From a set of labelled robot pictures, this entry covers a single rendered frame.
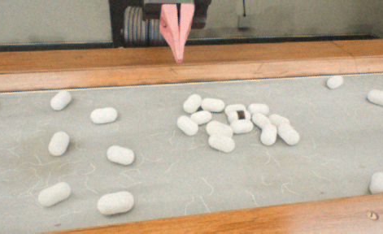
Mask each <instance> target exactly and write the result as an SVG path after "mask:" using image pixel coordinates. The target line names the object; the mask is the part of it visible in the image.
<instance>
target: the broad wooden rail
mask: <svg viewBox="0 0 383 234"><path fill-rule="evenodd" d="M374 73H383V39H372V40H353V41H317V42H278V43H259V44H240V45H185V48H184V53H183V59H182V61H181V63H176V59H175V57H174V54H173V52H172V48H171V47H170V46H166V47H151V48H110V49H91V50H54V51H16V52H0V93H18V92H31V91H43V90H68V89H92V88H104V87H129V86H141V85H165V84H190V83H202V82H214V81H226V80H262V79H276V78H300V77H313V76H335V75H362V74H374Z"/></svg>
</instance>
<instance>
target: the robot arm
mask: <svg viewBox="0 0 383 234"><path fill-rule="evenodd" d="M141 4H142V20H143V22H146V19H149V20H160V31H161V33H162V35H163V37H164V39H166V41H167V43H168V44H169V45H170V47H171V48H172V52H173V54H174V57H175V59H176V63H181V61H182V59H183V53H184V48H185V42H186V39H187V38H188V35H189V31H190V29H203V28H205V26H206V18H207V10H208V6H209V5H211V0H141Z"/></svg>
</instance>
